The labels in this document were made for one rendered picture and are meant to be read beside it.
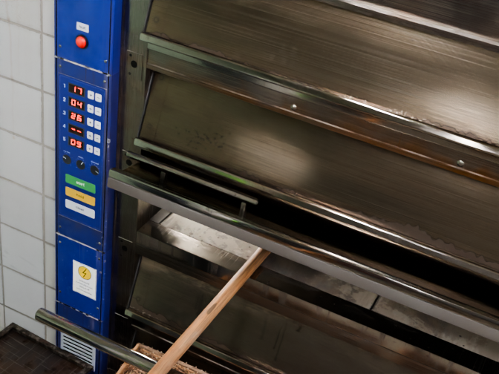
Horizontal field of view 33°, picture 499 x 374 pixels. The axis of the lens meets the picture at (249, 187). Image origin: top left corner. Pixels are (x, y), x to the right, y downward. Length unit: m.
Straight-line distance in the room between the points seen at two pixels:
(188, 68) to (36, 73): 0.43
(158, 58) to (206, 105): 0.15
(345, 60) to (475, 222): 0.42
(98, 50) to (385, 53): 0.65
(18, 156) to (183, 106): 0.55
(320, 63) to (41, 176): 0.88
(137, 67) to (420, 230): 0.72
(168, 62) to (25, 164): 0.57
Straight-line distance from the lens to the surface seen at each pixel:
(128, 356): 1.82
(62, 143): 2.11
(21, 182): 2.32
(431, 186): 1.75
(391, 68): 1.66
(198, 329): 1.84
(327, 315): 1.99
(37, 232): 2.37
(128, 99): 1.98
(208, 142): 1.89
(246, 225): 1.77
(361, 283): 1.72
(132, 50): 1.92
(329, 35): 1.69
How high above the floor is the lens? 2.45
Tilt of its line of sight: 33 degrees down
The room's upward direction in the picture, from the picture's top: 8 degrees clockwise
